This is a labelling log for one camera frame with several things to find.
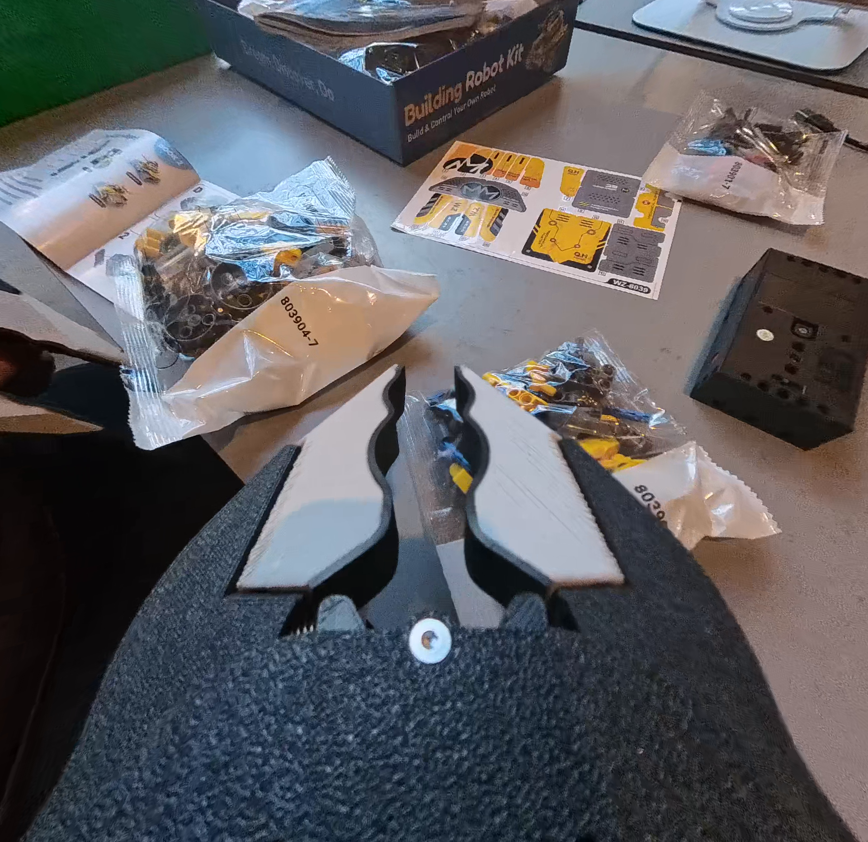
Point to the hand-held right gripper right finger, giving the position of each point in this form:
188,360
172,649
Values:
542,509

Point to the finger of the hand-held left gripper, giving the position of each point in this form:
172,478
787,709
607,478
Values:
47,414
54,330

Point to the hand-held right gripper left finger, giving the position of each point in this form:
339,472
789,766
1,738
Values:
312,516

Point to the robot kit instruction booklet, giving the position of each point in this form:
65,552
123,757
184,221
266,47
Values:
54,197
352,18

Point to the clear bag of yellow parts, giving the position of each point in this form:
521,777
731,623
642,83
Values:
224,258

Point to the black control box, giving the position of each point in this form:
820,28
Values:
780,353

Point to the blue cardboard kit box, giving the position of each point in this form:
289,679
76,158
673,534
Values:
325,89

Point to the grey desk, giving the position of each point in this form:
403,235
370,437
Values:
542,320

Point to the bag of yellow blue parts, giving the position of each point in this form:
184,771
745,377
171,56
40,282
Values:
590,387

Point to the green plastic bin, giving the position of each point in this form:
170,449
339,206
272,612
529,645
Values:
88,41

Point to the yellow and black sticker sheet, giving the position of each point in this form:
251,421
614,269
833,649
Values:
542,218

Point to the small bag of black pins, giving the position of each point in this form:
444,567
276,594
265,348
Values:
746,164

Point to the bags of parts in box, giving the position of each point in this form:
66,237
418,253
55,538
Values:
386,58

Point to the silver monitor stand base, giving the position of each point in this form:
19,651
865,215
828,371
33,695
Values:
780,28

